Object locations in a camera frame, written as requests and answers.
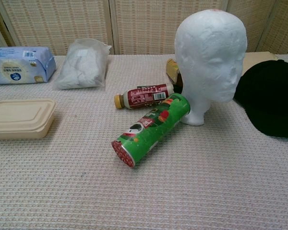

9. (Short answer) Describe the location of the black baseball cap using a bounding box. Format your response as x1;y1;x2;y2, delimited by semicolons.
232;59;288;139

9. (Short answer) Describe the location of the white foam mannequin head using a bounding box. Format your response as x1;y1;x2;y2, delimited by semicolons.
174;8;248;126

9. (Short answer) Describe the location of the green chips can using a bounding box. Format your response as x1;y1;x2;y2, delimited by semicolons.
111;92;192;169

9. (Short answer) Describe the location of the red label drink bottle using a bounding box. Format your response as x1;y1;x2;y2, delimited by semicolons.
113;82;175;111

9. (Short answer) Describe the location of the yellow tea bottle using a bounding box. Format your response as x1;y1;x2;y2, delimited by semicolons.
165;58;182;84

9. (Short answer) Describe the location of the white cloth in plastic bag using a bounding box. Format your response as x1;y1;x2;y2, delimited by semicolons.
52;38;112;91

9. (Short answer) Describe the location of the woven folding screen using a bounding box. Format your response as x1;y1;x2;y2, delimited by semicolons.
0;0;288;56

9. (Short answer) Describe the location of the white woven table cloth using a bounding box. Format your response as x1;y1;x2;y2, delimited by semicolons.
0;54;288;230

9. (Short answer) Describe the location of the beige paper folder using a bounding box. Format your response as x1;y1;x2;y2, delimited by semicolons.
244;51;280;79

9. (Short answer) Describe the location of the beige lidded lunch box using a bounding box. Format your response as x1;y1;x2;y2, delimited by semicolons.
0;98;57;140

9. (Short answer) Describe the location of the blue tissue pack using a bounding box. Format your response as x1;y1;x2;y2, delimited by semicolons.
0;46;57;86

